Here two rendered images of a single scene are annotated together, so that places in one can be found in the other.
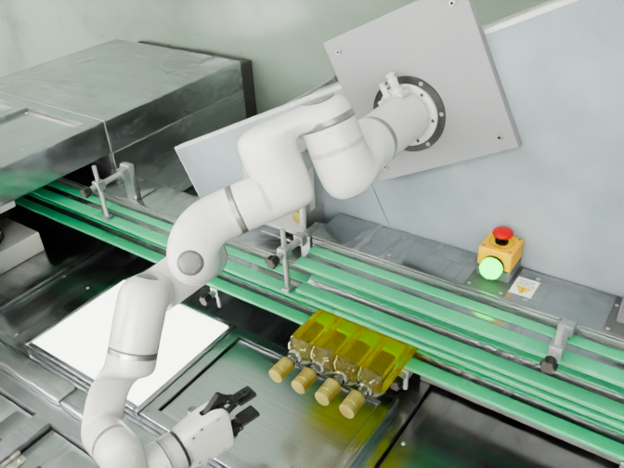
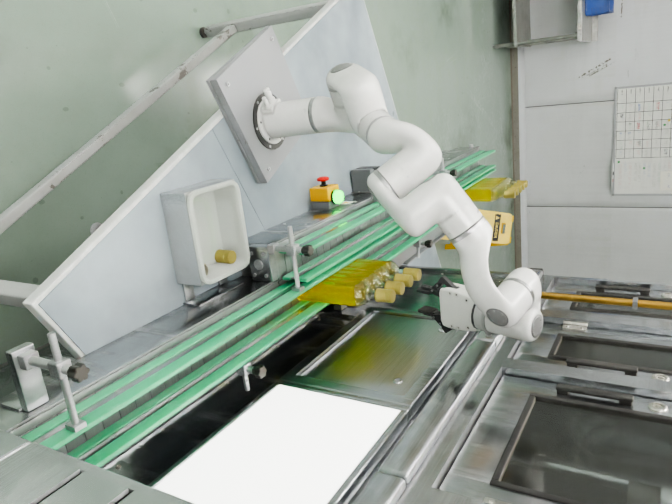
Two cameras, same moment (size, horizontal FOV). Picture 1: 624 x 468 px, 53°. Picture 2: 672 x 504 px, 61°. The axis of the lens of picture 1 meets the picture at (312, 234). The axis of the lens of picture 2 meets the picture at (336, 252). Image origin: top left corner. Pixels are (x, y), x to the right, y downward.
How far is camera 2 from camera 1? 1.88 m
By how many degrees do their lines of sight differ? 85
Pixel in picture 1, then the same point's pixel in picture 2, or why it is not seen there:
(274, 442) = (421, 340)
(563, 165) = not seen: hidden behind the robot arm
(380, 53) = (248, 79)
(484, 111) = not seen: hidden behind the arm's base
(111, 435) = (520, 272)
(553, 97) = (309, 89)
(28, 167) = not seen: outside the picture
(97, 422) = (505, 290)
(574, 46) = (309, 59)
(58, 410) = (411, 486)
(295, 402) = (378, 339)
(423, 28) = (263, 57)
